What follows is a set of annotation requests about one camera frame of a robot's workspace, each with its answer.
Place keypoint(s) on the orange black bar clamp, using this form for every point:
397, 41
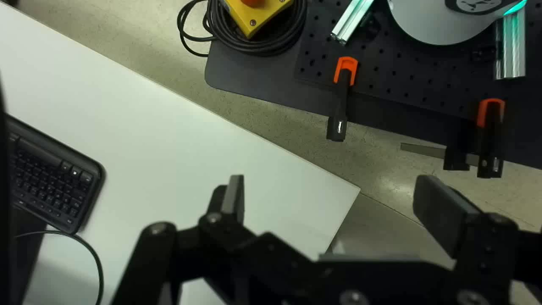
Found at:
341, 107
490, 136

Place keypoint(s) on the long aluminium extrusion profile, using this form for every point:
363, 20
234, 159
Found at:
512, 51

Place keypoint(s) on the black computer keyboard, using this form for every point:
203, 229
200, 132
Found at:
51, 180

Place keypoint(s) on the black pegboard panel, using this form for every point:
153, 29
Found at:
254, 73

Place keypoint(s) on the short aluminium extrusion profile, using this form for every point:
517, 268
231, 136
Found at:
353, 19

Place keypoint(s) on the grey round robot base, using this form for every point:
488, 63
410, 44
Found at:
434, 22

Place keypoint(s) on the black perforated mounting board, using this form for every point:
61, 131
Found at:
407, 68

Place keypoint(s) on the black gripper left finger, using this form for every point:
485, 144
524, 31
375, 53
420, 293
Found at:
170, 264

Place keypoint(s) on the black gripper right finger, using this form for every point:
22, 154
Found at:
485, 254

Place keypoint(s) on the yellow emergency stop box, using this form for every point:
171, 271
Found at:
256, 19

